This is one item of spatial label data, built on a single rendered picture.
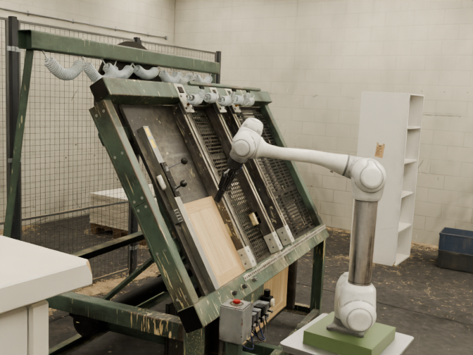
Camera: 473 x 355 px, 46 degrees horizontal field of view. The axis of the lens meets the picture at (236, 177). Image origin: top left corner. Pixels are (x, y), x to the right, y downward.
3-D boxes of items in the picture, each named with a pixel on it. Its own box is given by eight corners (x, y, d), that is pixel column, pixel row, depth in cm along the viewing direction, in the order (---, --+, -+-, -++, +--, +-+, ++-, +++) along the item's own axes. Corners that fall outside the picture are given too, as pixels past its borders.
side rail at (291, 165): (309, 229, 465) (320, 224, 460) (253, 110, 475) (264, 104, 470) (312, 227, 472) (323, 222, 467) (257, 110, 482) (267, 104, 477)
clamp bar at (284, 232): (282, 246, 392) (312, 234, 382) (212, 94, 403) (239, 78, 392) (287, 244, 401) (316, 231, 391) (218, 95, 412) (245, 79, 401)
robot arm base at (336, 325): (374, 323, 280) (376, 313, 280) (362, 338, 261) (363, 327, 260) (339, 315, 289) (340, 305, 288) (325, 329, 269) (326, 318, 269)
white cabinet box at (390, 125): (394, 267, 670) (410, 93, 642) (348, 258, 701) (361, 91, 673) (410, 256, 720) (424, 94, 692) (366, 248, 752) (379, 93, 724)
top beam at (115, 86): (96, 103, 281) (110, 94, 277) (88, 86, 282) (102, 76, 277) (263, 107, 479) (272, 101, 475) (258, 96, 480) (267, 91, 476)
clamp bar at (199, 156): (241, 272, 330) (275, 258, 320) (160, 91, 341) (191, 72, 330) (248, 268, 339) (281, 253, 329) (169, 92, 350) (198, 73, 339)
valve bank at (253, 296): (249, 359, 288) (251, 315, 285) (224, 353, 294) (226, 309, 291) (283, 326, 333) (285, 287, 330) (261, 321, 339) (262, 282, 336)
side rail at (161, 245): (176, 311, 274) (193, 304, 269) (88, 109, 284) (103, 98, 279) (182, 307, 279) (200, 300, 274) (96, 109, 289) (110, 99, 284)
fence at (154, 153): (210, 292, 294) (215, 290, 292) (137, 129, 302) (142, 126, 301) (214, 289, 298) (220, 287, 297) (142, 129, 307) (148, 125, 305)
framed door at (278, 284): (236, 346, 376) (240, 346, 376) (241, 267, 369) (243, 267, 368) (283, 305, 458) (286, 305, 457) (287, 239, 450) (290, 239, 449)
